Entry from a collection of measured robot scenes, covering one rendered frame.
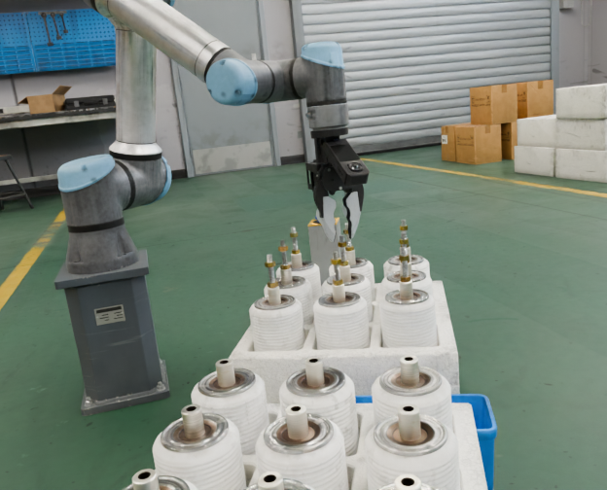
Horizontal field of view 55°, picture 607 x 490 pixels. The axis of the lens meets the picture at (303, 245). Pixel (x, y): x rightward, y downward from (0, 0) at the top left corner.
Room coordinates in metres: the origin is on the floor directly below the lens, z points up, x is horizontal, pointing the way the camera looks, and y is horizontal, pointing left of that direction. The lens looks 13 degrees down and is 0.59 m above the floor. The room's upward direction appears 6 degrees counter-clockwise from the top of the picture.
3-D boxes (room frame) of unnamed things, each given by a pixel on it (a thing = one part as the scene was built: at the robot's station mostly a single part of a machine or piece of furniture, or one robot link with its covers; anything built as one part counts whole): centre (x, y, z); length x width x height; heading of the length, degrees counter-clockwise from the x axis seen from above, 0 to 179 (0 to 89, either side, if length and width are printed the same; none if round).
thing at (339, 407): (0.68, 0.00, 0.16); 0.10 x 0.10 x 0.18
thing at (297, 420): (0.56, 0.03, 0.26); 0.02 x 0.02 x 0.03
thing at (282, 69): (1.15, 0.03, 0.64); 0.11 x 0.11 x 0.08; 61
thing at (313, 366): (0.68, 0.00, 0.26); 0.02 x 0.02 x 0.03
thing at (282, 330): (1.00, 0.06, 0.16); 0.10 x 0.10 x 0.18
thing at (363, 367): (1.10, -0.08, 0.09); 0.39 x 0.39 x 0.18; 79
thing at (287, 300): (1.00, 0.06, 0.25); 0.08 x 0.08 x 0.01
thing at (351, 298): (0.98, -0.05, 0.25); 0.08 x 0.08 x 0.01
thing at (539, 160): (3.88, -1.75, 0.09); 0.39 x 0.39 x 0.18; 15
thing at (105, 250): (1.24, 0.44, 0.35); 0.15 x 0.15 x 0.10
